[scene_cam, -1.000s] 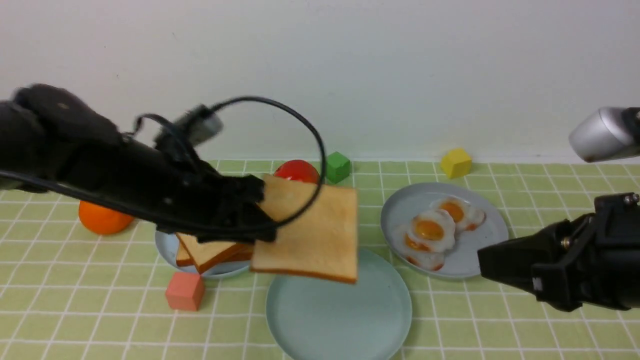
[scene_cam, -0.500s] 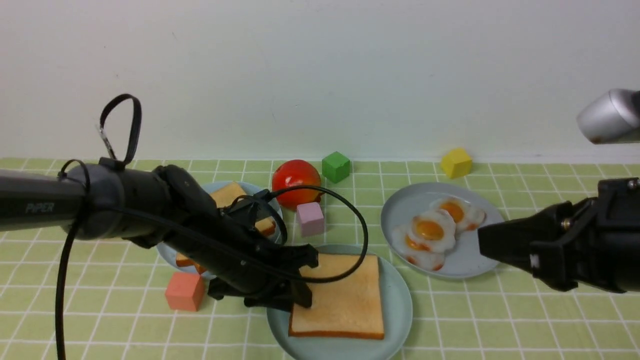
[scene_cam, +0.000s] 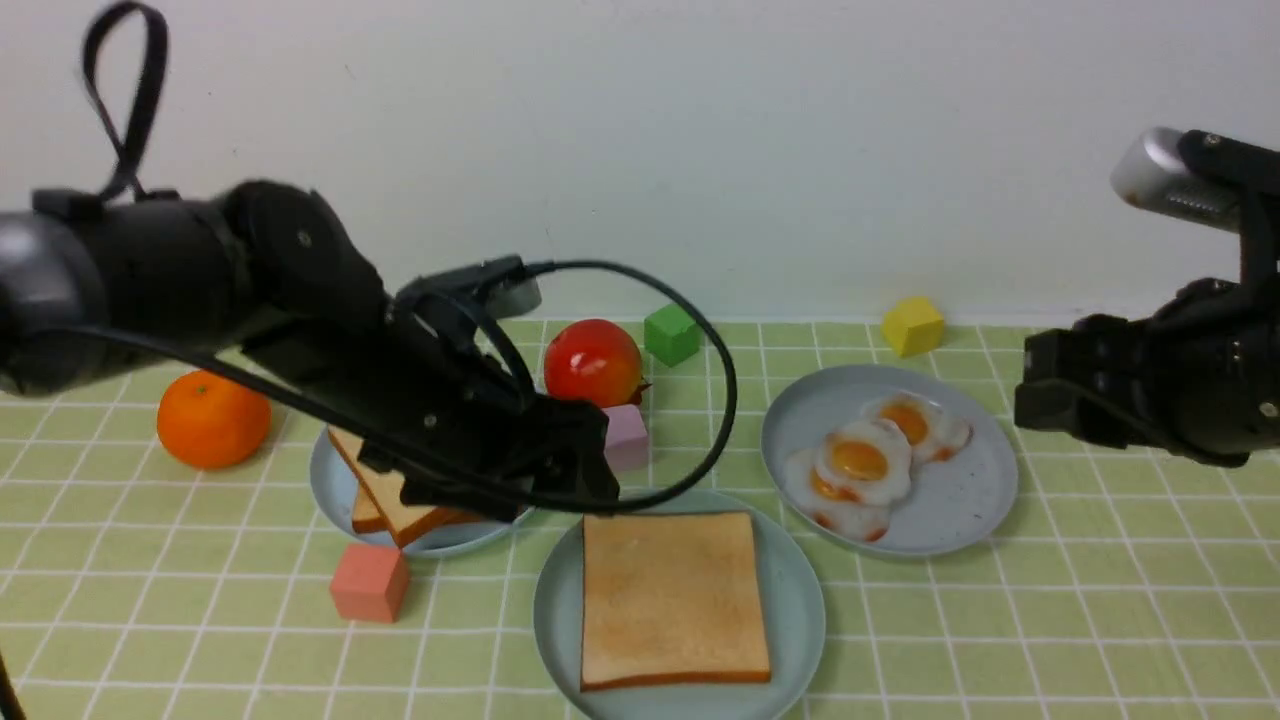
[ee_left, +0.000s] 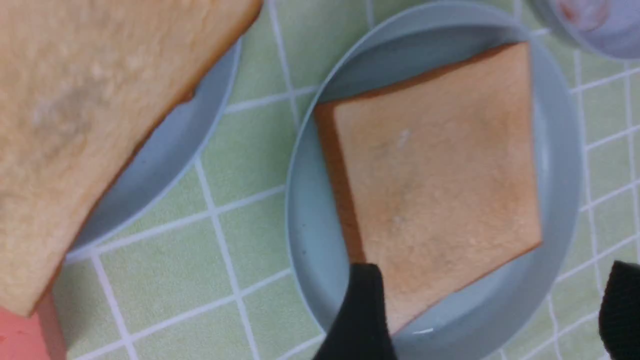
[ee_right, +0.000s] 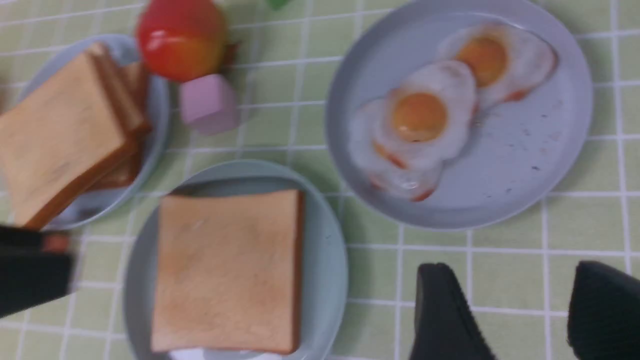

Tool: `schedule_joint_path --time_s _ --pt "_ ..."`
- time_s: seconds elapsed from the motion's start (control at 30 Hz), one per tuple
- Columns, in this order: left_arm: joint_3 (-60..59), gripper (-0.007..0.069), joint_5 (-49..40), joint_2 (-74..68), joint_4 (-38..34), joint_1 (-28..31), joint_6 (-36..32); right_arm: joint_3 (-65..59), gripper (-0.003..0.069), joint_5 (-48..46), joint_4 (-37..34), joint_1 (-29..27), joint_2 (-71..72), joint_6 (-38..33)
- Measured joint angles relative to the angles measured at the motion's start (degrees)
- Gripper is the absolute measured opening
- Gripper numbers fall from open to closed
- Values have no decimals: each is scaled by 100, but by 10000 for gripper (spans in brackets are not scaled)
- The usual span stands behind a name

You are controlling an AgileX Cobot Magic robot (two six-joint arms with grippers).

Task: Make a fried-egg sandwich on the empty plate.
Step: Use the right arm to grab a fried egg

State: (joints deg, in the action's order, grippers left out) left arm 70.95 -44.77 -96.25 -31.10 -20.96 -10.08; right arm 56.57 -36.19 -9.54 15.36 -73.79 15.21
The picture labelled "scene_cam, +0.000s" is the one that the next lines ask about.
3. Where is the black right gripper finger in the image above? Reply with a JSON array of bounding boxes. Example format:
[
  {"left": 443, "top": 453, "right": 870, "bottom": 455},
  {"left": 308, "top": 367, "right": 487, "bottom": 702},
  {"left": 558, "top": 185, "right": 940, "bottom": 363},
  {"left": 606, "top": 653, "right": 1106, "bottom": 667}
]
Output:
[
  {"left": 1020, "top": 320, "right": 1111, "bottom": 396},
  {"left": 1014, "top": 386, "right": 1140, "bottom": 448}
]

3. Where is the yellow cube block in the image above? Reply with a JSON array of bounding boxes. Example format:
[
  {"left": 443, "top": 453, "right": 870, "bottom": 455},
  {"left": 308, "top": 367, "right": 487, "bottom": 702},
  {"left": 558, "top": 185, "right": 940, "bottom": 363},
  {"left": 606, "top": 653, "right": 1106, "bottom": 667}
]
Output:
[{"left": 881, "top": 296, "right": 947, "bottom": 357}]

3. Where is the grey-blue plate with eggs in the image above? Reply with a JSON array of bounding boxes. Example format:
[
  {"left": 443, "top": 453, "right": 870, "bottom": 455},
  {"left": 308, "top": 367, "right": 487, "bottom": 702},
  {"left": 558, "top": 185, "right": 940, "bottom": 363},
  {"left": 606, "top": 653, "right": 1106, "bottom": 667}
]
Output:
[{"left": 760, "top": 364, "right": 1019, "bottom": 557}]

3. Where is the green checkered tablecloth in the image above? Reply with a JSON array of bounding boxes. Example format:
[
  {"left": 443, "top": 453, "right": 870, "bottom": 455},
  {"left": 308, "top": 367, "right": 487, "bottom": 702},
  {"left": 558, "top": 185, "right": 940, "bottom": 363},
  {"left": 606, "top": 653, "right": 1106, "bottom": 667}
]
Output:
[{"left": 1, "top": 322, "right": 1279, "bottom": 719}]

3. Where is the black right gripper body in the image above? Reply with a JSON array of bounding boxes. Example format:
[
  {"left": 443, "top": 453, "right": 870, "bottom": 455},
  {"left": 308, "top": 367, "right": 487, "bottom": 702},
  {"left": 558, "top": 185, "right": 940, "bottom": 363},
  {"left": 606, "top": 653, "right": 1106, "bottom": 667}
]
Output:
[{"left": 1075, "top": 275, "right": 1277, "bottom": 468}]

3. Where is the blue plate under bread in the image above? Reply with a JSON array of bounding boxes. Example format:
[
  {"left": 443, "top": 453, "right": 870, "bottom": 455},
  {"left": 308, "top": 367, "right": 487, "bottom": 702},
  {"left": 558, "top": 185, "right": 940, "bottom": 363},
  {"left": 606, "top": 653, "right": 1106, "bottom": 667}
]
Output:
[{"left": 310, "top": 430, "right": 534, "bottom": 559}]

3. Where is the pink cube block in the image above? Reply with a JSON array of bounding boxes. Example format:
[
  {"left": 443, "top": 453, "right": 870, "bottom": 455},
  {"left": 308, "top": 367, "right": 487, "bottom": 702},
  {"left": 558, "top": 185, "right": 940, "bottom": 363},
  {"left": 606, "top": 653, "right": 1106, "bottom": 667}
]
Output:
[{"left": 604, "top": 404, "right": 650, "bottom": 474}]

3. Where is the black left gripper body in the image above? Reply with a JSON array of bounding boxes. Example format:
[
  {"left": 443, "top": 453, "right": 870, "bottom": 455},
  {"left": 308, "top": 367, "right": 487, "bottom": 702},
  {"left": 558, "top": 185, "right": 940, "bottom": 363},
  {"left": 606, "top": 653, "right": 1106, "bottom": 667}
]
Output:
[{"left": 239, "top": 290, "right": 547, "bottom": 480}]

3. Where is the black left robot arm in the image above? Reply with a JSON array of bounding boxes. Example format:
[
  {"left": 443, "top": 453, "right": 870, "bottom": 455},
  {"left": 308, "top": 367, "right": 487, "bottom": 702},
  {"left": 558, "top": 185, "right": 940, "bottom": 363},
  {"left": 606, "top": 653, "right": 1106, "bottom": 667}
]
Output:
[{"left": 3, "top": 181, "right": 620, "bottom": 521}]

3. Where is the red tomato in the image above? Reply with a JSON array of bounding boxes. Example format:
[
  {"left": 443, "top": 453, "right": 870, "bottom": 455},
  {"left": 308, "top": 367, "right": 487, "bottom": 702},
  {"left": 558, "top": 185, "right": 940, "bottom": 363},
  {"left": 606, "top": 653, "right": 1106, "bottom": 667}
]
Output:
[{"left": 543, "top": 318, "right": 649, "bottom": 409}]

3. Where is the orange mandarin fruit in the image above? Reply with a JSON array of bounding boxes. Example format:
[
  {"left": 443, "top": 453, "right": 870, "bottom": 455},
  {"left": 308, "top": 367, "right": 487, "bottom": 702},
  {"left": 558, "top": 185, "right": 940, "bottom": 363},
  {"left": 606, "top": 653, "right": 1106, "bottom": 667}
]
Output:
[{"left": 156, "top": 372, "right": 273, "bottom": 470}]

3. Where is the fried egg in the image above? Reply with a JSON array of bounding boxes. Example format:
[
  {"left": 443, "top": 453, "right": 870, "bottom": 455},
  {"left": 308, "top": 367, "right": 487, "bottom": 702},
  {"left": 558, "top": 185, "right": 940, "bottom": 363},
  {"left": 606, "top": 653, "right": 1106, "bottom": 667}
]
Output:
[
  {"left": 814, "top": 419, "right": 913, "bottom": 506},
  {"left": 780, "top": 448, "right": 890, "bottom": 543},
  {"left": 861, "top": 393, "right": 973, "bottom": 465}
]

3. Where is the black strap loop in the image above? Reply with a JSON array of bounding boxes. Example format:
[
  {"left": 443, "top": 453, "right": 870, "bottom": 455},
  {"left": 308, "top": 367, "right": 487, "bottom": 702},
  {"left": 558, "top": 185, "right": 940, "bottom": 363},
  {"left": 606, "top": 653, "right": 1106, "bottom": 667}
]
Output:
[{"left": 82, "top": 0, "right": 169, "bottom": 201}]

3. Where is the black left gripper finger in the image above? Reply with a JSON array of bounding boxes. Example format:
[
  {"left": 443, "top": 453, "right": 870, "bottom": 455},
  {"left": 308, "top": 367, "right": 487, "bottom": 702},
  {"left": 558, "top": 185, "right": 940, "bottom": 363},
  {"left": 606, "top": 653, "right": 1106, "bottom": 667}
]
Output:
[
  {"left": 520, "top": 398, "right": 620, "bottom": 503},
  {"left": 357, "top": 439, "right": 531, "bottom": 523}
]

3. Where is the toast slice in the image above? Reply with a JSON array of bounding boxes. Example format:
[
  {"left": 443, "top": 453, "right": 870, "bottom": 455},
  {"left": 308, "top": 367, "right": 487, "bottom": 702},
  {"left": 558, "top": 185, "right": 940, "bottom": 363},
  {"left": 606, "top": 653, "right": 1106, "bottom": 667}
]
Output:
[
  {"left": 349, "top": 486, "right": 387, "bottom": 534},
  {"left": 310, "top": 427, "right": 500, "bottom": 553},
  {"left": 580, "top": 511, "right": 772, "bottom": 692}
]

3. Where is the salmon red cube block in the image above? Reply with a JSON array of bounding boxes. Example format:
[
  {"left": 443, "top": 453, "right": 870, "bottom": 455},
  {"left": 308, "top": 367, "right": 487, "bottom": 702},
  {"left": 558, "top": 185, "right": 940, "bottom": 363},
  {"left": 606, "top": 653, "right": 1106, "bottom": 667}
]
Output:
[{"left": 329, "top": 543, "right": 411, "bottom": 624}]

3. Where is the green cube block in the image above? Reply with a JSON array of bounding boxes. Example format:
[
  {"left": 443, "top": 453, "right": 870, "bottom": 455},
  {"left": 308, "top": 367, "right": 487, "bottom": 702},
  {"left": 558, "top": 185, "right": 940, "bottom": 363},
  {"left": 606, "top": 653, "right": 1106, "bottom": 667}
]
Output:
[{"left": 643, "top": 304, "right": 703, "bottom": 368}]

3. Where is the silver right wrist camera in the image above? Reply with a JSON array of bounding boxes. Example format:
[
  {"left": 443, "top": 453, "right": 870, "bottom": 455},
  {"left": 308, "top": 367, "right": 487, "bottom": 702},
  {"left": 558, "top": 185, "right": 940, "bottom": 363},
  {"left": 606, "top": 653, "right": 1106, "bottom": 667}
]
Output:
[{"left": 1110, "top": 127, "right": 1240, "bottom": 233}]

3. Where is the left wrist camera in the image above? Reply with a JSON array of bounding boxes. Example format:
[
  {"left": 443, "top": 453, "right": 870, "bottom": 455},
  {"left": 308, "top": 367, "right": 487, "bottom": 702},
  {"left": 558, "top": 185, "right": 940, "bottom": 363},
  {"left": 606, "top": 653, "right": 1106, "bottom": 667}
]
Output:
[{"left": 420, "top": 254, "right": 543, "bottom": 320}]

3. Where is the black cable loop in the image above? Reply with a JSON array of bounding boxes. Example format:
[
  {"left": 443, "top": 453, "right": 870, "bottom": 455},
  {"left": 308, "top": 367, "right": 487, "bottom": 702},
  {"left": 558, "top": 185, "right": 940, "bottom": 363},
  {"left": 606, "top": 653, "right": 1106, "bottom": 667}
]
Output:
[{"left": 29, "top": 258, "right": 739, "bottom": 515}]

